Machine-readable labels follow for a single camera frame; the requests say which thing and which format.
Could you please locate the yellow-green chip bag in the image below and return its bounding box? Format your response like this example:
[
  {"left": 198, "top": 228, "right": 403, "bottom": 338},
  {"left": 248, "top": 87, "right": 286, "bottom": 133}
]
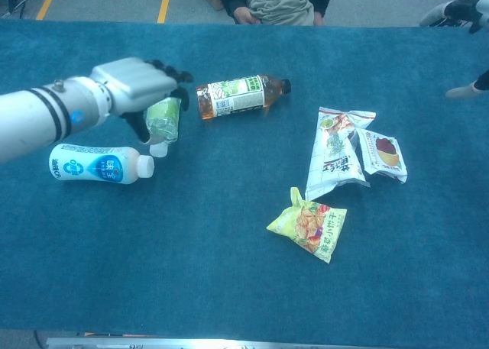
[{"left": 266, "top": 186, "right": 348, "bottom": 264}]

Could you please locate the aluminium frame rail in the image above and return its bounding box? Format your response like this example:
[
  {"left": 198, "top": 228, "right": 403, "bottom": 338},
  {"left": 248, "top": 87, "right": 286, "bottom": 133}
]
[{"left": 45, "top": 337, "right": 387, "bottom": 349}]

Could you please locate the white milk drink bottle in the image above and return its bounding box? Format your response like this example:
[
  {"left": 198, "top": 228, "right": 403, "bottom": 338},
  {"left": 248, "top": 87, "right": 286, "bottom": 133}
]
[{"left": 48, "top": 142, "right": 156, "bottom": 185}]

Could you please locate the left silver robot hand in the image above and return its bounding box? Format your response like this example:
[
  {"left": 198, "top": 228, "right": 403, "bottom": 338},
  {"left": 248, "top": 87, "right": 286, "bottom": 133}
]
[{"left": 89, "top": 57, "right": 195, "bottom": 144}]

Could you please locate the brown tea bottle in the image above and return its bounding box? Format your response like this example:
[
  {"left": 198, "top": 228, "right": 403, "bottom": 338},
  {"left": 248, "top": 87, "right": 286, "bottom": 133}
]
[{"left": 196, "top": 73, "right": 293, "bottom": 121}]

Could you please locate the long white snack bag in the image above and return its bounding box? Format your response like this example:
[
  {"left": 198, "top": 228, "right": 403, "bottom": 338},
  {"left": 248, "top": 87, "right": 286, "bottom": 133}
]
[{"left": 304, "top": 106, "right": 377, "bottom": 202}]

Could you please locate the person in dark jacket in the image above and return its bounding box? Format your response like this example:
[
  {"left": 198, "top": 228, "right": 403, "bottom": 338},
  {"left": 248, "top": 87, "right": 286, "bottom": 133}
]
[{"left": 212, "top": 0, "right": 339, "bottom": 27}]

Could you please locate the clear water bottle green label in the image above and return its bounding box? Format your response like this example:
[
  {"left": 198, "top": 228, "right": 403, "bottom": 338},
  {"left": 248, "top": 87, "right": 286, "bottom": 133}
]
[{"left": 143, "top": 95, "right": 183, "bottom": 158}]

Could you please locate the square white cake packet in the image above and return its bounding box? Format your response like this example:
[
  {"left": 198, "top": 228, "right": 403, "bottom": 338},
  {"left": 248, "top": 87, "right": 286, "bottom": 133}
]
[{"left": 357, "top": 127, "right": 409, "bottom": 185}]

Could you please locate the blue felt table cloth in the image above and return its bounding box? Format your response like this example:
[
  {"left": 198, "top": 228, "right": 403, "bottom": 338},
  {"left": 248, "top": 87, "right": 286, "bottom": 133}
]
[{"left": 0, "top": 19, "right": 489, "bottom": 341}]

